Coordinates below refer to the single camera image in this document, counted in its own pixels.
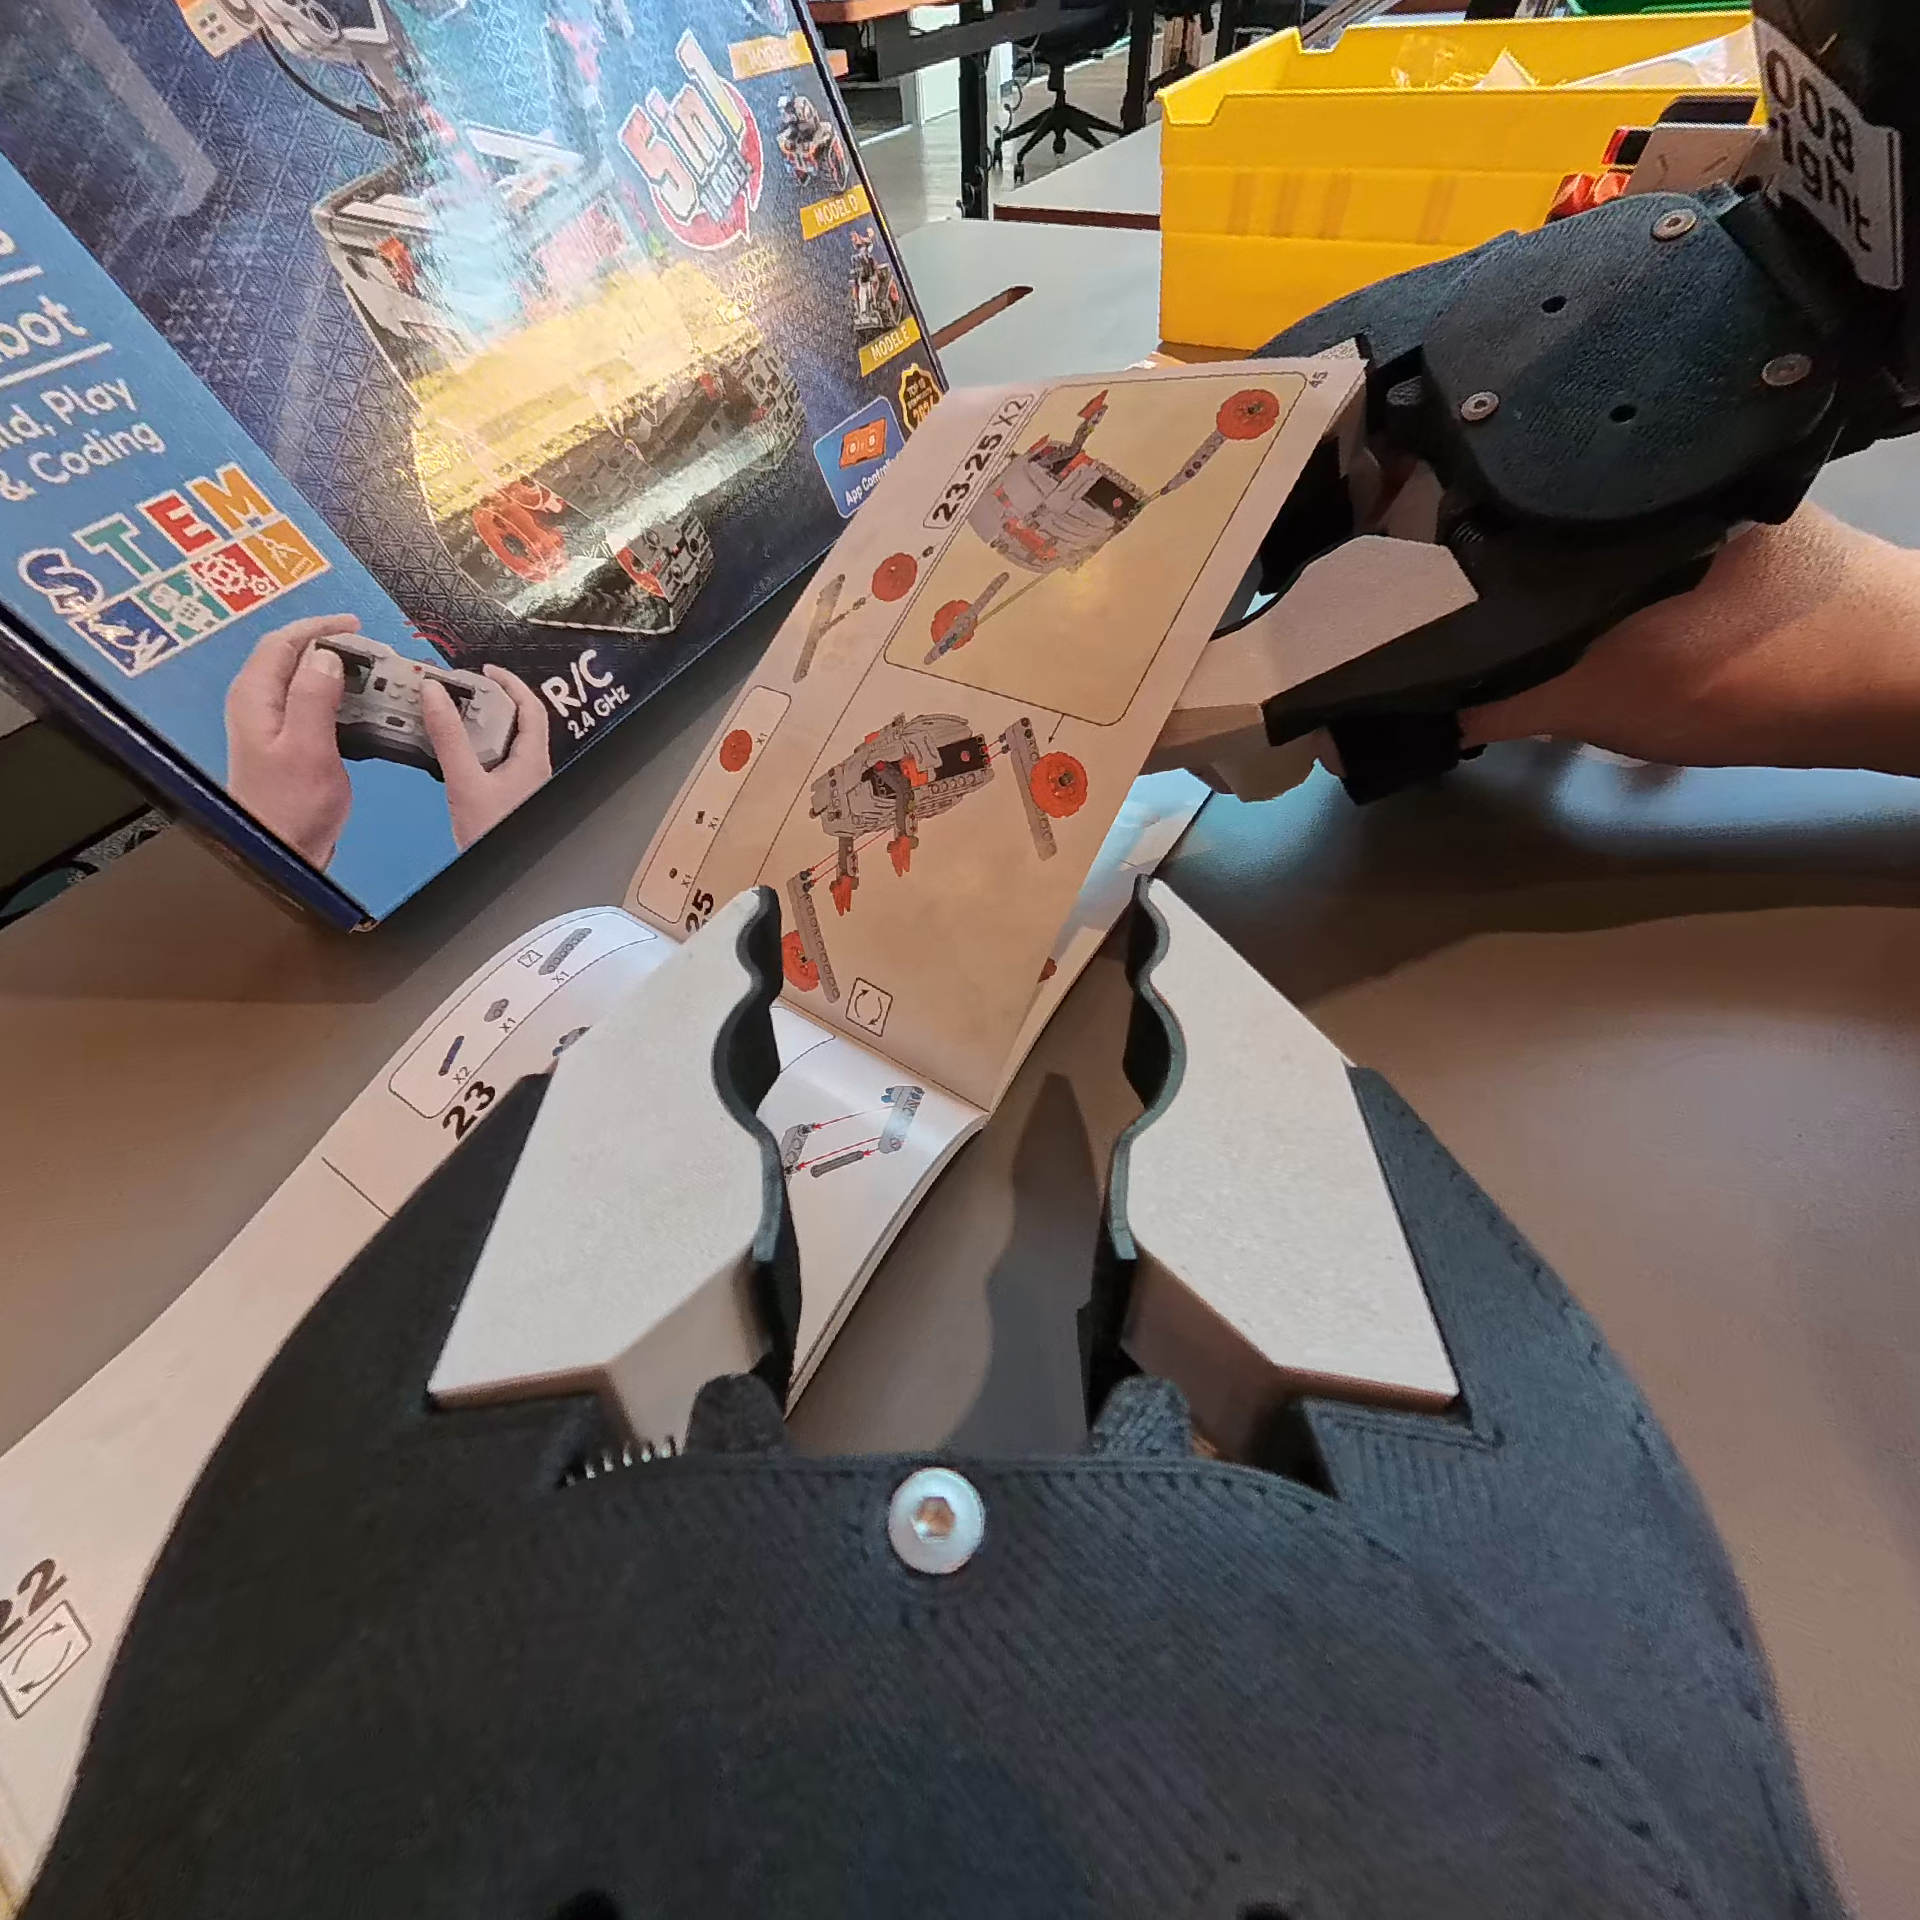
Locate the blue toy robot kit box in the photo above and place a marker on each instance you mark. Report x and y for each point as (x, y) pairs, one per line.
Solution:
(450, 375)

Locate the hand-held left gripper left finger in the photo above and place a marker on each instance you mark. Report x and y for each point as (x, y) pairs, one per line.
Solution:
(600, 1200)

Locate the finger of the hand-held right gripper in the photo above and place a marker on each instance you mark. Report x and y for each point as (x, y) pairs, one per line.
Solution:
(1379, 594)
(1359, 436)

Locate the yellow plastic bin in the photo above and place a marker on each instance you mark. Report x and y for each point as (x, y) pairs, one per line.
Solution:
(1318, 197)

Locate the black office chair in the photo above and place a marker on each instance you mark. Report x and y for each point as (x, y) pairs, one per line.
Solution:
(1058, 92)

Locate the clear plastic bag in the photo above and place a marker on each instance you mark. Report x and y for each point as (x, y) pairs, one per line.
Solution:
(1470, 59)

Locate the grey desk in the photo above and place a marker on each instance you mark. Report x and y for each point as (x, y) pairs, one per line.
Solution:
(1501, 1050)

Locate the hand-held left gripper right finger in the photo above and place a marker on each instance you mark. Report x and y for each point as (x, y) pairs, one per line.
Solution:
(1276, 1200)

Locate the instruction booklet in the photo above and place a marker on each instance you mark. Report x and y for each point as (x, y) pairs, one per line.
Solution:
(973, 600)

